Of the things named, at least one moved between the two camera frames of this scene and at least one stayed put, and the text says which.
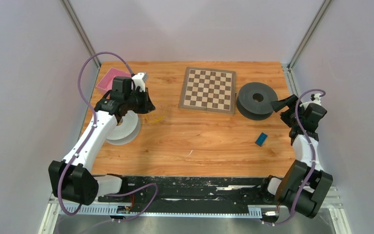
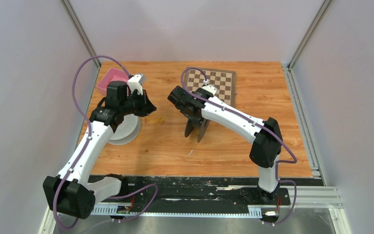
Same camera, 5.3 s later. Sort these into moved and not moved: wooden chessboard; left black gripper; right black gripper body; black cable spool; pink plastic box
Moved: black cable spool; right black gripper body
Not moved: pink plastic box; wooden chessboard; left black gripper
